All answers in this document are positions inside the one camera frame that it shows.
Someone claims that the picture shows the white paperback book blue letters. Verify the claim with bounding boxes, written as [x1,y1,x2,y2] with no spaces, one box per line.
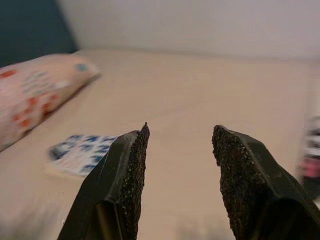
[46,134,120,177]

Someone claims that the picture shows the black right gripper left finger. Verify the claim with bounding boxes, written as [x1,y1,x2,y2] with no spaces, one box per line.
[57,121,151,240]

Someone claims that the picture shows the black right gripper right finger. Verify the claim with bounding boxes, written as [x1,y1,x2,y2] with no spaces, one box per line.
[211,123,320,240]

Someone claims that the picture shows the cream sheeted mattress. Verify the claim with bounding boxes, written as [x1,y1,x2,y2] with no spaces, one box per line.
[0,48,320,240]

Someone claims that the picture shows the pink pillow with orange dots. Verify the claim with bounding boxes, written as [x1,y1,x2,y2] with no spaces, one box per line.
[0,53,101,152]

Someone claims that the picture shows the grey upholstered headboard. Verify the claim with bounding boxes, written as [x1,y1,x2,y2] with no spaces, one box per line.
[0,0,78,68]

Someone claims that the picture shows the cream cartoon print blanket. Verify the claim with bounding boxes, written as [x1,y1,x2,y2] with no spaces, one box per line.
[301,117,320,186]

